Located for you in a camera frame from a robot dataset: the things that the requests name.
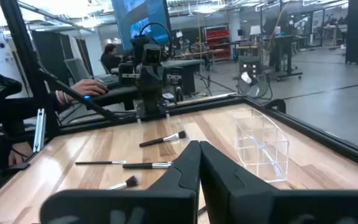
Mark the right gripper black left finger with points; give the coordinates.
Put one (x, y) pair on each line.
(166, 205)

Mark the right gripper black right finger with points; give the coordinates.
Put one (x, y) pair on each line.
(244, 205)

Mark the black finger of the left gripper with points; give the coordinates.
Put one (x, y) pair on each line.
(155, 81)
(145, 81)

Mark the thick black face brush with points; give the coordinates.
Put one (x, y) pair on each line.
(130, 181)

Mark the large fluffy powder brush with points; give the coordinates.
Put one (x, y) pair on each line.
(141, 165)

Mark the medium dark-bristle makeup brush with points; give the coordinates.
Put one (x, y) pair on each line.
(154, 142)

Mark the thin black makeup brush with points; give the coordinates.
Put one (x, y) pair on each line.
(98, 162)

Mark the person's forearm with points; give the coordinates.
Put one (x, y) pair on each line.
(61, 98)

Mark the person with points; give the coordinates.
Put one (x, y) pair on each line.
(110, 59)

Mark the person's hand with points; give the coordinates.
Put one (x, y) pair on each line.
(19, 155)
(89, 87)

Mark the black computer mouse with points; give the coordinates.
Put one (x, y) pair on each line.
(88, 97)

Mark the grey laptop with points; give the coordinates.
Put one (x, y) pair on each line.
(78, 70)

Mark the clear acrylic brush organizer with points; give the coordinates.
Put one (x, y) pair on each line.
(259, 149)

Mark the large blue display screen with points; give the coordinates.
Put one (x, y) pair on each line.
(141, 18)

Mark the red storage shelf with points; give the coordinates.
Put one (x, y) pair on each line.
(217, 42)

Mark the black partition panel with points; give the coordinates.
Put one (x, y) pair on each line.
(51, 53)

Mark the black floor fan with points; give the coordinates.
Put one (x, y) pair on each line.
(253, 85)

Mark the black rolling desk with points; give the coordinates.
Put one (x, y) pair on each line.
(283, 53)

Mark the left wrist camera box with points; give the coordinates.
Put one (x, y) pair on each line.
(151, 54)

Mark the black aluminium table frame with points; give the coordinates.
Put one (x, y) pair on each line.
(322, 138)

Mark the silver aluminium bracket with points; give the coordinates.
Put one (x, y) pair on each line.
(39, 130)

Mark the white dome camera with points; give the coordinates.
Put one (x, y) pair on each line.
(0, 43)

